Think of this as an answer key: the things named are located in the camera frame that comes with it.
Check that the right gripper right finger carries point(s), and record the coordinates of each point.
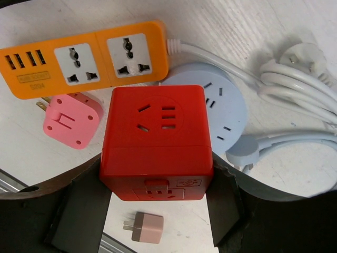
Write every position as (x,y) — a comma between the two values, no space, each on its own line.
(249,216)

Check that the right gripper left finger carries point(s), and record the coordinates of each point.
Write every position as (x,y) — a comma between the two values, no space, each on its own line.
(52,210)

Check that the pink plug adapter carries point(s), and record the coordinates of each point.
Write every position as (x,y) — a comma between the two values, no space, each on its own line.
(71,119)

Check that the red cube socket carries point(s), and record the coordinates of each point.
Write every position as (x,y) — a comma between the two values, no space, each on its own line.
(157,144)

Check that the blue round power socket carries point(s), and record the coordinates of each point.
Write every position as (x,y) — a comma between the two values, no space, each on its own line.
(226,107)

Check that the orange power strip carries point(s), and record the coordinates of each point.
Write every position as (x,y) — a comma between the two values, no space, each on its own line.
(118,56)

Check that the brown pink charger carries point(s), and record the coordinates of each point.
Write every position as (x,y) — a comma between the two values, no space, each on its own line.
(145,227)

